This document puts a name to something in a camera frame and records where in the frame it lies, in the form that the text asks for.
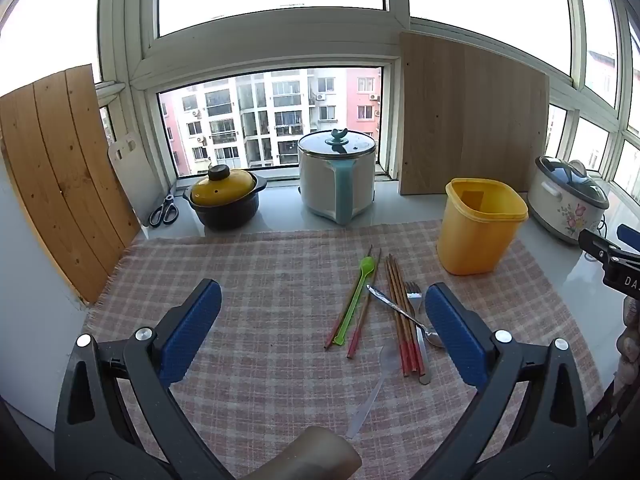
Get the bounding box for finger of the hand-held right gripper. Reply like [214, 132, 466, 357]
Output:
[616, 224, 640, 252]
[579, 229, 623, 266]

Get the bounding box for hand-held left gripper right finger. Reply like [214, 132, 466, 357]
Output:
[410, 282, 593, 480]

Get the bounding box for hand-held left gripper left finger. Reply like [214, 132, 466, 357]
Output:
[54, 278, 236, 480]

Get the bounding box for metal spoon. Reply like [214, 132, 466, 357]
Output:
[366, 284, 446, 349]

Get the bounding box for metal fork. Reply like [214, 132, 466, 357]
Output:
[404, 281, 432, 386]

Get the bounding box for clear plastic spoon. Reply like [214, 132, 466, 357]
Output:
[345, 344, 401, 441]

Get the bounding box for yellow plastic container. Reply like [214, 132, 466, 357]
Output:
[436, 177, 529, 276]

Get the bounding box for green plastic spoon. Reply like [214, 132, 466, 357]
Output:
[332, 256, 376, 346]

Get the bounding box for person's right hand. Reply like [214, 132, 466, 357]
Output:
[614, 296, 640, 393]

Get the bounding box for person's left hand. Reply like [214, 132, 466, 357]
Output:
[260, 426, 362, 480]

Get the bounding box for floral white slow cooker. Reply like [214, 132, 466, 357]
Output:
[527, 155, 611, 246]

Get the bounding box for pink checkered cloth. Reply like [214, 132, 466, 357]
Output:
[82, 220, 606, 480]

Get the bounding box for black clay pot yellow lid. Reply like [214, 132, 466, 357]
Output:
[182, 164, 268, 231]

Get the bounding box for white cutting board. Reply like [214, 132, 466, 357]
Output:
[107, 132, 166, 228]

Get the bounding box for light wooden board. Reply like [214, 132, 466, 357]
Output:
[398, 31, 551, 196]

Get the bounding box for white teal electric pot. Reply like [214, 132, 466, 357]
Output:
[297, 128, 378, 226]

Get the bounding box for wooden slat board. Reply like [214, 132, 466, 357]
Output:
[0, 64, 142, 305]

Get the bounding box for apartment buildings outside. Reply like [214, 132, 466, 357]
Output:
[160, 66, 383, 177]

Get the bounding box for black handled scissors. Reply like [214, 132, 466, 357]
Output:
[149, 194, 180, 228]

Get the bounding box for white window frame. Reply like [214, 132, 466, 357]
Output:
[95, 0, 640, 181]

